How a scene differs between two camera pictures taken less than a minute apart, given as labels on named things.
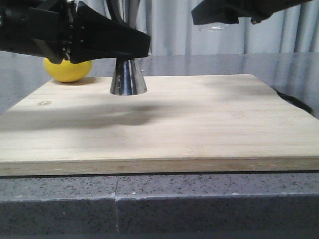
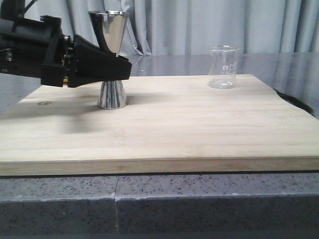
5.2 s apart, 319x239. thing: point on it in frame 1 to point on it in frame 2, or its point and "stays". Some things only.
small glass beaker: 212,26 to 222,66
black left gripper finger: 99,37 to 88,63
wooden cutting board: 183,124 stays
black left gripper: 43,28 to 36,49
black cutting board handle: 296,102 stays
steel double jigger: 128,78 to 112,94
